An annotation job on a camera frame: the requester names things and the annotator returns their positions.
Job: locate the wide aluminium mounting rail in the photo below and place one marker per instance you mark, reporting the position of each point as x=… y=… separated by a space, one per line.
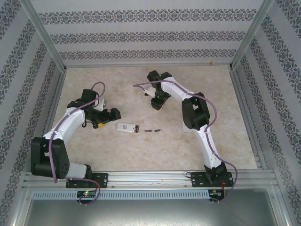
x=150 y=181

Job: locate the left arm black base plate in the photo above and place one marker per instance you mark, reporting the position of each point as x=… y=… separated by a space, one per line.
x=101 y=180

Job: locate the grey metal panel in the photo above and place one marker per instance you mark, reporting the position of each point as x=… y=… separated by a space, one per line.
x=150 y=214

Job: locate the small circuit board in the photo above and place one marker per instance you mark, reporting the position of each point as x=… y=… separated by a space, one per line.
x=87 y=193
x=215 y=193

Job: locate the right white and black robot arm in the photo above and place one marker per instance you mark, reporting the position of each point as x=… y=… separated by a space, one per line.
x=207 y=146

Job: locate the white remote with display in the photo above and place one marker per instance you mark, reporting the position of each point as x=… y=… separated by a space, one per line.
x=185 y=129

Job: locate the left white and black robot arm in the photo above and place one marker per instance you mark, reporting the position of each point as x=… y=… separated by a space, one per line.
x=65 y=122

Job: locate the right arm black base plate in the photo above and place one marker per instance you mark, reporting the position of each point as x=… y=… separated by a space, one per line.
x=197 y=180

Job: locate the aluminium frame post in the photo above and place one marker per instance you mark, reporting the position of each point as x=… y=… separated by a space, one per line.
x=45 y=35
x=255 y=35

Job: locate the white remote with battery compartment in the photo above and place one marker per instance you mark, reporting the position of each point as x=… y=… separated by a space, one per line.
x=124 y=127

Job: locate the aluminium table edge rail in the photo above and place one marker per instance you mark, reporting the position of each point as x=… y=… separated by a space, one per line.
x=57 y=94
x=241 y=94

